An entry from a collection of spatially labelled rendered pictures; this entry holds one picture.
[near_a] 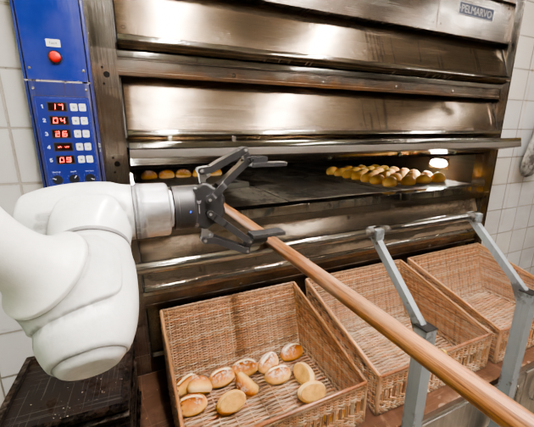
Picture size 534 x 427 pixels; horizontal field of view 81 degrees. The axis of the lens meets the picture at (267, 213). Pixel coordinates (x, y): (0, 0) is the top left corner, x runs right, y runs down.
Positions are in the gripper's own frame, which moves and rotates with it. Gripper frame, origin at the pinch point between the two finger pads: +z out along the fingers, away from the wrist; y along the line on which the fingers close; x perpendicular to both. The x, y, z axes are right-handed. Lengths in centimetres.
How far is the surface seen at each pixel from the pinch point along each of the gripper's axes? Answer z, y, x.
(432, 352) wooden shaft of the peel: 5.8, 13.9, 32.1
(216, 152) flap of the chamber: -1.0, -6.6, -40.5
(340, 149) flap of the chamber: 45, -6, -40
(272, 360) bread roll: 16, 71, -36
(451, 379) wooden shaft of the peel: 5.1, 14.8, 35.3
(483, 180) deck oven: 154, 13, -55
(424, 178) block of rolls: 126, 13, -70
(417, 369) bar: 42, 52, 4
